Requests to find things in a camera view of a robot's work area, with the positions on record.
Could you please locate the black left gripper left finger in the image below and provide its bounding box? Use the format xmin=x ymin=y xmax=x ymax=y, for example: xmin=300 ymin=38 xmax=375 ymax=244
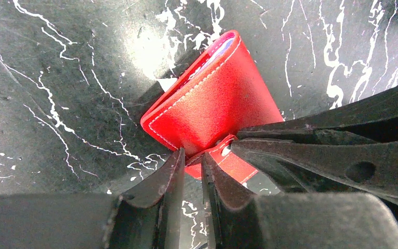
xmin=0 ymin=149 xmax=185 ymax=248

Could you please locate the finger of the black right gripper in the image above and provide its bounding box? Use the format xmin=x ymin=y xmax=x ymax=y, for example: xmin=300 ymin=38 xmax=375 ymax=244
xmin=231 ymin=139 xmax=398 ymax=205
xmin=237 ymin=86 xmax=398 ymax=144

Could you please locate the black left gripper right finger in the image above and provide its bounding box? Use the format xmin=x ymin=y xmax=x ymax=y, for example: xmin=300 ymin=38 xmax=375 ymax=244
xmin=201 ymin=154 xmax=398 ymax=248

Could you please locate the red card holder wallet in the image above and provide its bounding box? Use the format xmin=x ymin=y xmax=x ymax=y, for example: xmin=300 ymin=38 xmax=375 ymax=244
xmin=140 ymin=30 xmax=283 ymax=184

